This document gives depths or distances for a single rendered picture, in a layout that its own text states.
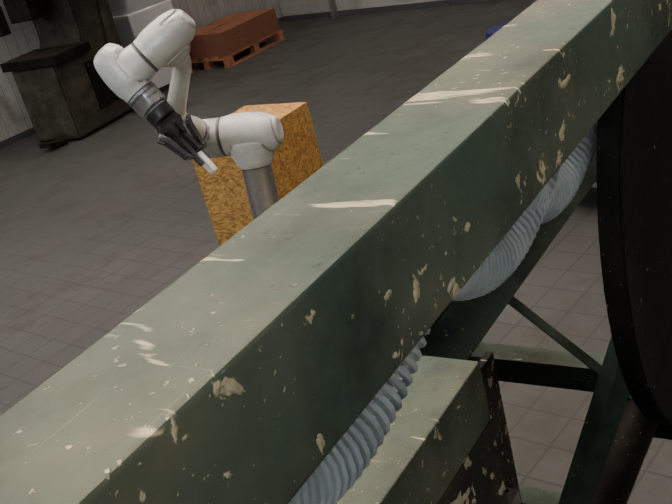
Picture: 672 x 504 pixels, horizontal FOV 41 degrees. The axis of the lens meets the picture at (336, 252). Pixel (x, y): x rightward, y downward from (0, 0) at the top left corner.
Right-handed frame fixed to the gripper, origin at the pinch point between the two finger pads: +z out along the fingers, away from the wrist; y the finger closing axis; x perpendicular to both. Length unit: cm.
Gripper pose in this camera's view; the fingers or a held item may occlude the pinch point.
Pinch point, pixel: (206, 162)
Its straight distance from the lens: 255.9
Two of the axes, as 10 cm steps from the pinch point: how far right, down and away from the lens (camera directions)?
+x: -4.6, 3.0, 8.4
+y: 5.7, -6.2, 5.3
